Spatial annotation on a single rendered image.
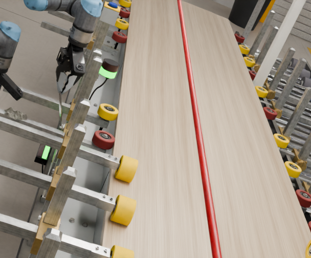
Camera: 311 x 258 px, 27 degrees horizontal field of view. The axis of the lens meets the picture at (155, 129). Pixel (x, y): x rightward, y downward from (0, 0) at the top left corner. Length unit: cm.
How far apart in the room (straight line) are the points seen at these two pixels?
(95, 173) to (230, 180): 58
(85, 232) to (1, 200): 118
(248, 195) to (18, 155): 179
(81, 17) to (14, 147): 185
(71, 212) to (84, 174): 29
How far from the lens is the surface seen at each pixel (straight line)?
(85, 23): 219
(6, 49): 223
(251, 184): 252
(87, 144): 235
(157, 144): 247
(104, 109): 254
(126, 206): 186
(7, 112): 235
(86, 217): 239
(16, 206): 342
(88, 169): 268
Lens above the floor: 192
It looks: 23 degrees down
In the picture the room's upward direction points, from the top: 24 degrees clockwise
